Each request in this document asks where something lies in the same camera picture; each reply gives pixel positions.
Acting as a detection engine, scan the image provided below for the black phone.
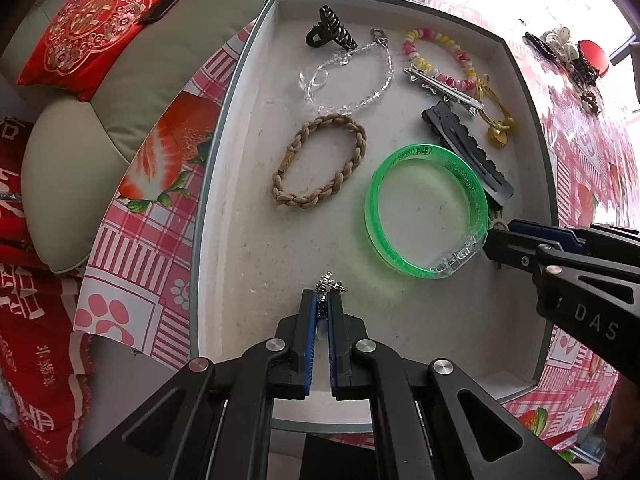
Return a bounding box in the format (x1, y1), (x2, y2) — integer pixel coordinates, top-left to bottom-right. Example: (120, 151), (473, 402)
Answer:
(139, 0), (205, 26)

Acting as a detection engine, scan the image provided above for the tan braided bracelet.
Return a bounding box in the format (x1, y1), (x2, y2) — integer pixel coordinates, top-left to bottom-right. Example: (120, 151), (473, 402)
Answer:
(271, 114), (368, 207)

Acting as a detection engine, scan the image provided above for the green translucent bangle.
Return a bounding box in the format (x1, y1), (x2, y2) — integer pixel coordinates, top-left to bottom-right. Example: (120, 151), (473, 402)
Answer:
(363, 143), (490, 279)

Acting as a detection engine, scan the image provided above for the person's right forearm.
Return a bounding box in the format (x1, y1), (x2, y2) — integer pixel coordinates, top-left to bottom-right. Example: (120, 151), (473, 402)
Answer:
(597, 372), (640, 480)

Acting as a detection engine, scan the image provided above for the silver metal hair clip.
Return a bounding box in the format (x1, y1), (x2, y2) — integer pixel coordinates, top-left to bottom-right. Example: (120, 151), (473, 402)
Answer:
(404, 66), (486, 117)

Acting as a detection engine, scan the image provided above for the beige sofa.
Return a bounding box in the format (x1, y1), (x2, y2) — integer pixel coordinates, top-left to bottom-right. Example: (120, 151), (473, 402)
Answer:
(0, 0), (331, 273)

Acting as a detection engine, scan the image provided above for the black beaded hair tie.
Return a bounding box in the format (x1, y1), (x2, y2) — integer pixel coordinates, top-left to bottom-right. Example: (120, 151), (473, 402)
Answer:
(524, 32), (561, 61)

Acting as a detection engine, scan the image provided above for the red patterned blanket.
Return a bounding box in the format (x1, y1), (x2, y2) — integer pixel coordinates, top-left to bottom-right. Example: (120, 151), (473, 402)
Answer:
(0, 115), (96, 480)

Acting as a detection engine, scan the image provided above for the red embroidered cushion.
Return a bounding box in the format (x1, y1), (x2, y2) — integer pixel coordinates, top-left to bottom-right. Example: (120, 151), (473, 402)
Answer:
(16, 0), (207, 102)

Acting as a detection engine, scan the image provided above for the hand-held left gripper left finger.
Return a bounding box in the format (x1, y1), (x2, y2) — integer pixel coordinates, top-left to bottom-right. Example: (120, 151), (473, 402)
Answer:
(65, 289), (321, 480)

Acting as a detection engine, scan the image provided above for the red plastic chair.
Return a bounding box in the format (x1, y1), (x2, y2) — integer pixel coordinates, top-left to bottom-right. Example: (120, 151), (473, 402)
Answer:
(577, 39), (611, 78)

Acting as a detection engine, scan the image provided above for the black wavy hair clip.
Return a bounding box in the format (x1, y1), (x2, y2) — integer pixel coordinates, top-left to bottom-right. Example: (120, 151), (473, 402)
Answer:
(421, 101), (516, 206)

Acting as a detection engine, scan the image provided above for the cream scrunchie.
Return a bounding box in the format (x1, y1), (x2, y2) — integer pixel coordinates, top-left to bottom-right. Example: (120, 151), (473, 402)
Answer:
(545, 27), (581, 63)

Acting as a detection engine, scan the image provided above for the white shallow tray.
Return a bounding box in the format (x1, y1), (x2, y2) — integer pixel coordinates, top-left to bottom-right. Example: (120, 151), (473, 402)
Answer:
(190, 0), (558, 436)

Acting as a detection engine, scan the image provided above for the small silver charm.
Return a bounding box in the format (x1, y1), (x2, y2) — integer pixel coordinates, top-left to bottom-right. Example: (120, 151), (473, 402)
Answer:
(315, 271), (348, 306)

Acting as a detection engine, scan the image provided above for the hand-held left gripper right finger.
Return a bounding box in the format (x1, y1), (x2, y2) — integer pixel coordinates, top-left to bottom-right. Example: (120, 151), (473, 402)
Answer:
(327, 294), (576, 480)

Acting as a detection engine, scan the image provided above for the pink yellow bead bracelet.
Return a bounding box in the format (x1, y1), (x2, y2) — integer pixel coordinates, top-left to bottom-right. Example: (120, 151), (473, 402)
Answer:
(401, 27), (488, 93)

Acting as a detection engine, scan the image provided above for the clear crystal bead bracelet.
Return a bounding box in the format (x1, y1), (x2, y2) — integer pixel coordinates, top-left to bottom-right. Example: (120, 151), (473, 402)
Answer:
(298, 27), (396, 115)

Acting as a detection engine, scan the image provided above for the yellow hair tie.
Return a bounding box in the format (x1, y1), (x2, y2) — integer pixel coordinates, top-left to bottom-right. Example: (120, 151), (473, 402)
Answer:
(474, 75), (516, 151)

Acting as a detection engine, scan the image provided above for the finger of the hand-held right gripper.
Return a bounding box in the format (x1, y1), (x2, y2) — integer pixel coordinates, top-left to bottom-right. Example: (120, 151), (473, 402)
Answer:
(509, 219), (590, 252)
(484, 229), (543, 275)

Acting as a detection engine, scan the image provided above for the strawberry printed tablecloth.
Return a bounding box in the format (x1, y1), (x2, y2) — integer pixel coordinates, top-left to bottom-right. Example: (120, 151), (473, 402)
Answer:
(75, 0), (640, 461)

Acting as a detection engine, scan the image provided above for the small black hair claw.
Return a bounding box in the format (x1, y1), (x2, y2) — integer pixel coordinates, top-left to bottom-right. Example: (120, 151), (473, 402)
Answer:
(306, 5), (359, 52)

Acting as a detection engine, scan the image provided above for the black lace scrunchie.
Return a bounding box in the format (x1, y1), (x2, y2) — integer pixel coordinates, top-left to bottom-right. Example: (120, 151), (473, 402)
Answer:
(570, 52), (608, 88)

